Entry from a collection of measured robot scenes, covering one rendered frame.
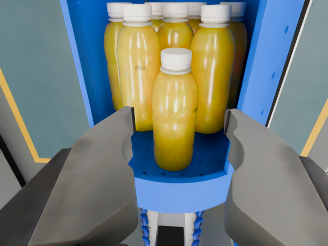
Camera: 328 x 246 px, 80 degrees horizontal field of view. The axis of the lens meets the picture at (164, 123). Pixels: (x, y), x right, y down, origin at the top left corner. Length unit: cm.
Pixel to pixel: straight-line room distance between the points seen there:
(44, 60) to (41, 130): 66
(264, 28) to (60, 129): 188
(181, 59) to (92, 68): 16
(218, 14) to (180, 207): 25
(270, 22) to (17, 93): 191
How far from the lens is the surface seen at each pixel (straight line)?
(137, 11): 28
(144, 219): 80
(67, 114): 185
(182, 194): 26
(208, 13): 29
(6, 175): 243
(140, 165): 34
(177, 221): 79
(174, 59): 24
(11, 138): 233
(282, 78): 147
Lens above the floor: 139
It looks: 58 degrees down
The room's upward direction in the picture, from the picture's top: 173 degrees counter-clockwise
